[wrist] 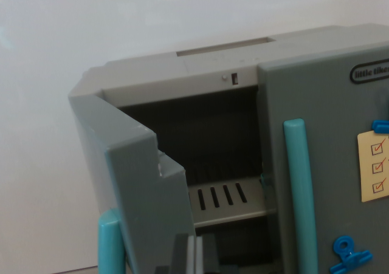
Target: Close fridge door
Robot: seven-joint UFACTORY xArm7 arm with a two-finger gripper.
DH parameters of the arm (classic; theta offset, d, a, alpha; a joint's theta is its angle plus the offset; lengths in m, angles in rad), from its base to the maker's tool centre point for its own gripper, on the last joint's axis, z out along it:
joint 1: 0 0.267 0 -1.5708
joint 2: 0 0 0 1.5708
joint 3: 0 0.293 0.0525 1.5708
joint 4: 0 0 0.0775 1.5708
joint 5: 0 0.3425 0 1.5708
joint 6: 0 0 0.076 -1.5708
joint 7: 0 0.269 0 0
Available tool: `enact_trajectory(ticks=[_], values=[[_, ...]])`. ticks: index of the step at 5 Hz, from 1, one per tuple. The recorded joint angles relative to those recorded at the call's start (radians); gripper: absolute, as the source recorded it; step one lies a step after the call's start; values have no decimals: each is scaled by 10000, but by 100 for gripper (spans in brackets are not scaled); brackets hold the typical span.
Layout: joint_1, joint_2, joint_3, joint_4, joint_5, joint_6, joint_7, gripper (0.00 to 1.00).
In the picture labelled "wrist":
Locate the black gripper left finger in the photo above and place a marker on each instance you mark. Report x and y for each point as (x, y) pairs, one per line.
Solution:
(180, 255)

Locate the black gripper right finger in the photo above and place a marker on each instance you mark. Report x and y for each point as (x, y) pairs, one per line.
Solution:
(208, 255)

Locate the grey slotted fridge shelf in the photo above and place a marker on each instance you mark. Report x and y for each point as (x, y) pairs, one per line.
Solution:
(225, 214)

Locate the grey toy fridge door with stickers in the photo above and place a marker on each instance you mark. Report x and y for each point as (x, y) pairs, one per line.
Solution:
(331, 110)

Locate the light grey toy fridge body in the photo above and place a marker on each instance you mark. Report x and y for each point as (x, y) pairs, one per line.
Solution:
(212, 61)

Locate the large blue binder clip sticker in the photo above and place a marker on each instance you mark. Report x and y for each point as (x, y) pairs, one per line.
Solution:
(349, 255)

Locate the small white round button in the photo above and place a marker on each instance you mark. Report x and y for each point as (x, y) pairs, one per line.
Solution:
(224, 77)

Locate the yellow checklist note sticker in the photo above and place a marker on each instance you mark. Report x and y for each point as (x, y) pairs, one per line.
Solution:
(369, 176)

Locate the small blue clip sticker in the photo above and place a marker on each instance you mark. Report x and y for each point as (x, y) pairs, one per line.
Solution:
(380, 126)

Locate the little tikes logo sticker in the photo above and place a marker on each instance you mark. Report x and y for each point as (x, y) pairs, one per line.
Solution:
(369, 72)

